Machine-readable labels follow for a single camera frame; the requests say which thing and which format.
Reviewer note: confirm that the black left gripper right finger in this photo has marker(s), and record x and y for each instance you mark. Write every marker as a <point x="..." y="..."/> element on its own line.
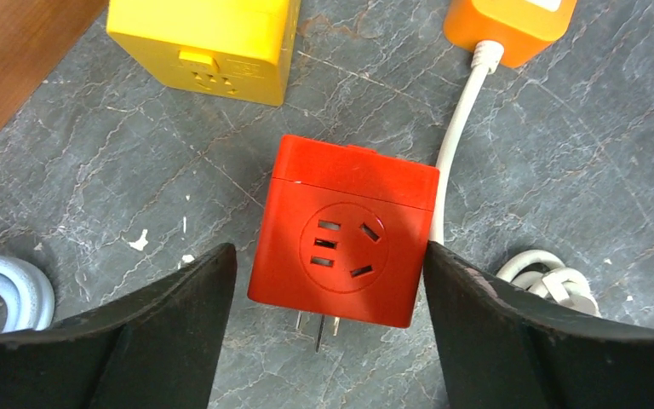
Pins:
<point x="501" y="347"/>

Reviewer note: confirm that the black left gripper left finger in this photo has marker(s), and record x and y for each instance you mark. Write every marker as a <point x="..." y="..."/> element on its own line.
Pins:
<point x="157" y="347"/>

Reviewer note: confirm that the red cube socket adapter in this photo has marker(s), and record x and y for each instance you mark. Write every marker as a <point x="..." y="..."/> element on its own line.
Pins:
<point x="344" y="232"/>

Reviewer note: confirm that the yellow cube socket adapter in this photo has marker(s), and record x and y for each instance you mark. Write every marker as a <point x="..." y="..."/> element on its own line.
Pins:
<point x="235" y="49"/>

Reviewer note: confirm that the orange power strip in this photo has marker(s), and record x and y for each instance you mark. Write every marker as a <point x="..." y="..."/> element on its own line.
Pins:
<point x="523" y="28"/>

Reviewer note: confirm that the wooden compartment tray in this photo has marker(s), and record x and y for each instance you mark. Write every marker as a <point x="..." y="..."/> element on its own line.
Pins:
<point x="34" y="37"/>

